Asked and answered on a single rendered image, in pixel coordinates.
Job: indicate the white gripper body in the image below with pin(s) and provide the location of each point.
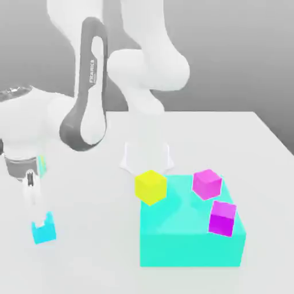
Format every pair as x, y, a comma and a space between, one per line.
31, 195

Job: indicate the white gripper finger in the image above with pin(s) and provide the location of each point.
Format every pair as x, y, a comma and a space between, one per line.
41, 220

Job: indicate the small cyan cube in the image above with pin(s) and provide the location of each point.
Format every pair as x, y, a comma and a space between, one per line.
44, 234

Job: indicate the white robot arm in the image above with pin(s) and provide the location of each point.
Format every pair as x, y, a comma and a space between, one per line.
147, 69

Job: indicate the small yellow cube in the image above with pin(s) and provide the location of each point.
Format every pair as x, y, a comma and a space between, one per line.
150, 187

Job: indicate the small pink cube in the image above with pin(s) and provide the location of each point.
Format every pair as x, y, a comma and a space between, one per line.
206, 185

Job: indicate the small magenta cube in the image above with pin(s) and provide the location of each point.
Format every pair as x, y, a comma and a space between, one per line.
221, 221

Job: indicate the large turquoise box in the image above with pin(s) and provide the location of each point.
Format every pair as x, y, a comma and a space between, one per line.
190, 248

